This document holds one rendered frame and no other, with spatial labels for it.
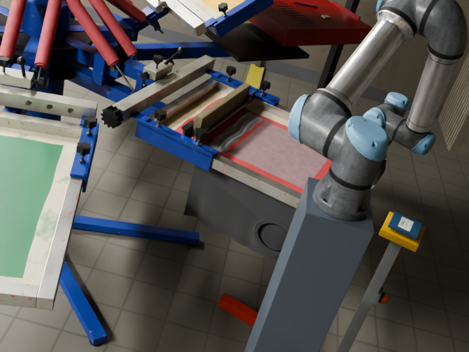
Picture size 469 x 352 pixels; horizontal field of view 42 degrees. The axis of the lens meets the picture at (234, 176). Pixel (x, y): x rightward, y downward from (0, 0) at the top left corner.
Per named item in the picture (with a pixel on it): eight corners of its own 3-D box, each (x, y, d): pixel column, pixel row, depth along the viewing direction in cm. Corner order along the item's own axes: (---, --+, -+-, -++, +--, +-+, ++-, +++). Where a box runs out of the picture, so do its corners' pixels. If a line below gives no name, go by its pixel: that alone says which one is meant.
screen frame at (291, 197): (384, 159, 242) (387, 151, 240) (341, 230, 195) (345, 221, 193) (211, 83, 262) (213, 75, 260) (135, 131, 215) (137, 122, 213)
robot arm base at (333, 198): (368, 227, 155) (382, 196, 150) (311, 211, 155) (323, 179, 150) (366, 195, 168) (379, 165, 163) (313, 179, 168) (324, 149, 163)
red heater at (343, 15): (315, 12, 365) (321, -7, 359) (367, 46, 337) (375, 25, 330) (232, 12, 331) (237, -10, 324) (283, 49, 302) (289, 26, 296)
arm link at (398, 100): (382, 93, 195) (394, 88, 202) (370, 123, 201) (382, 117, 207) (403, 105, 192) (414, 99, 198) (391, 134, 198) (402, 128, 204)
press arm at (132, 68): (165, 86, 241) (167, 74, 238) (157, 90, 236) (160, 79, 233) (129, 69, 245) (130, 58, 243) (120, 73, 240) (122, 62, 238)
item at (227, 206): (295, 272, 230) (325, 195, 210) (287, 284, 223) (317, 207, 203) (190, 218, 241) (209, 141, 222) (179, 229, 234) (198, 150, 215)
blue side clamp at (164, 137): (215, 165, 211) (219, 149, 207) (208, 172, 207) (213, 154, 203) (142, 130, 219) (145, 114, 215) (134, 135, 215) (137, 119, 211)
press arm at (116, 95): (307, 184, 231) (312, 170, 228) (302, 190, 226) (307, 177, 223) (46, 61, 263) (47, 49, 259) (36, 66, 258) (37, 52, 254)
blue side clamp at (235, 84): (275, 112, 256) (280, 98, 252) (271, 116, 252) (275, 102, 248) (213, 85, 263) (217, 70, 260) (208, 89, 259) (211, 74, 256)
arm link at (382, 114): (396, 123, 183) (411, 114, 191) (364, 105, 188) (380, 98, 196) (386, 144, 188) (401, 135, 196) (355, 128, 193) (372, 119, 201)
